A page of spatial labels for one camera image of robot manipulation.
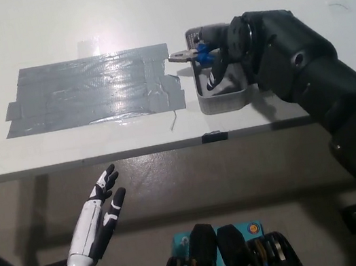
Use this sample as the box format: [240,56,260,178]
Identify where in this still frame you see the grey duct tape patch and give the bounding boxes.
[0,40,188,140]

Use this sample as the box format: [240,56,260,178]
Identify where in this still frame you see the teal box on robot torso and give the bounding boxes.
[172,218,269,266]

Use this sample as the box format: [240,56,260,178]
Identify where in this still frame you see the grey perforated plastic basket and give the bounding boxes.
[183,20,253,117]

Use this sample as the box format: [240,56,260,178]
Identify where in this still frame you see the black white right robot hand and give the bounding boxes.
[190,16,260,94]

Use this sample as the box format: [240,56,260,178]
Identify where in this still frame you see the thin grey wire piece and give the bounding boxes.
[166,111,180,132]

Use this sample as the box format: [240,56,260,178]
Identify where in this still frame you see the blue handled pliers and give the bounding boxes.
[166,42,217,73]

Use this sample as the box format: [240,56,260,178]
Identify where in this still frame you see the black robot torso blocks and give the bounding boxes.
[147,207,306,266]

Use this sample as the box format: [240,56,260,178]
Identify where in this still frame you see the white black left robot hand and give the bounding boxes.
[29,162,140,266]

